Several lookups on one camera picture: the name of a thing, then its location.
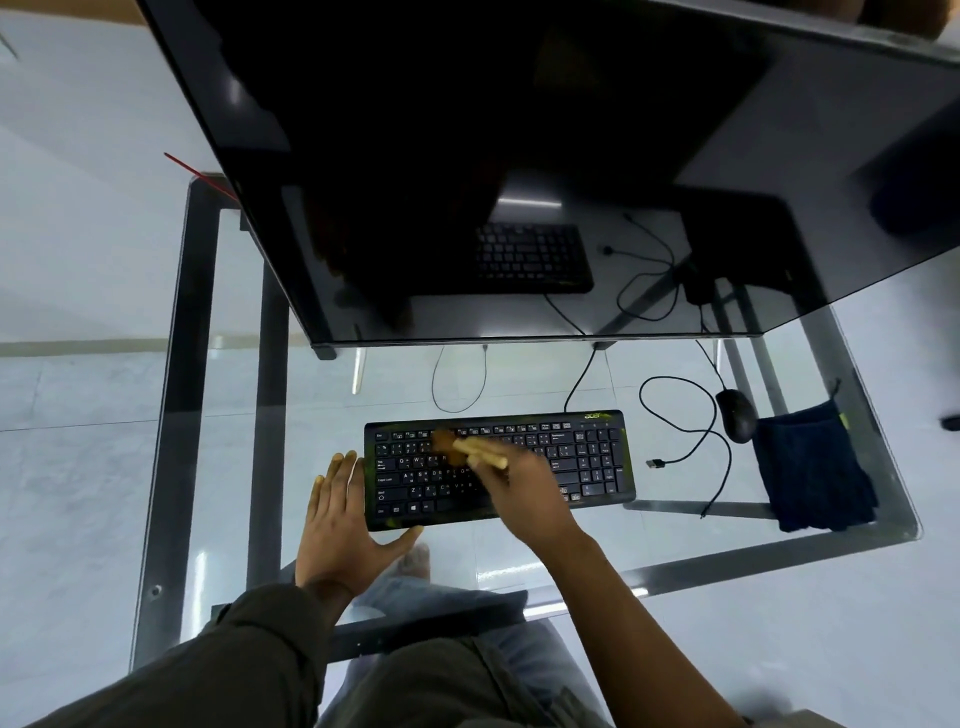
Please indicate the black computer mouse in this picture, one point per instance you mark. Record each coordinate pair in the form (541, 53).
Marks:
(737, 415)

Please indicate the person's right hand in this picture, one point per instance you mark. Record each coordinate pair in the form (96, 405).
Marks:
(532, 502)

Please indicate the grey metal table frame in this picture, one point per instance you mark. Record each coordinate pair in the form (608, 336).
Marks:
(187, 375)

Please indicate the person's left forearm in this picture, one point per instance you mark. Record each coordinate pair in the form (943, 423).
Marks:
(225, 660)

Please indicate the black computer keyboard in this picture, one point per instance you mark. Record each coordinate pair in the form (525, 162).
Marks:
(592, 465)

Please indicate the large black computer monitor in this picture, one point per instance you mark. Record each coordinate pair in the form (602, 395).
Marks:
(525, 112)

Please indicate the small black object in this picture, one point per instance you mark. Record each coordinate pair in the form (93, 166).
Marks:
(952, 422)

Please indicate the person's blue jeans legs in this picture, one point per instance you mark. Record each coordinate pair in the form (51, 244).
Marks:
(517, 645)

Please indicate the thin red stick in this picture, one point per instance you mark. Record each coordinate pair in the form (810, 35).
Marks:
(199, 176)

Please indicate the person's left hand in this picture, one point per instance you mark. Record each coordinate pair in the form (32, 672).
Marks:
(334, 536)

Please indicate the dark blue cloth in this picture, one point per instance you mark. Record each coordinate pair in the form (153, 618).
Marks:
(814, 472)

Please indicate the person's left thumb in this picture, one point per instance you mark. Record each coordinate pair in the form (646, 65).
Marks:
(397, 547)

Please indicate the person's right forearm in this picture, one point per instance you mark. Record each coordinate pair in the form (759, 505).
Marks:
(645, 645)

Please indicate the olive green shirt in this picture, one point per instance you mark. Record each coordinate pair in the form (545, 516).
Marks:
(420, 686)

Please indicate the person's right fingers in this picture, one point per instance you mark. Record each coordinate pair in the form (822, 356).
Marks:
(517, 469)

